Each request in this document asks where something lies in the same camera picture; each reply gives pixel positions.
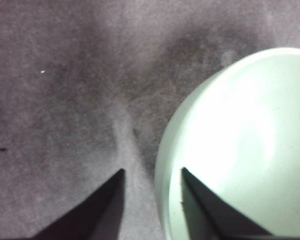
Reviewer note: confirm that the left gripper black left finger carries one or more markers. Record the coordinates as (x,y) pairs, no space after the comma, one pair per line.
(97,210)

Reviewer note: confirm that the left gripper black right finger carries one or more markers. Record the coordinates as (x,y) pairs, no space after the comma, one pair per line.
(210,212)

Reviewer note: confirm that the green bowl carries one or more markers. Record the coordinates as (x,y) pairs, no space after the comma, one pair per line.
(240,125)

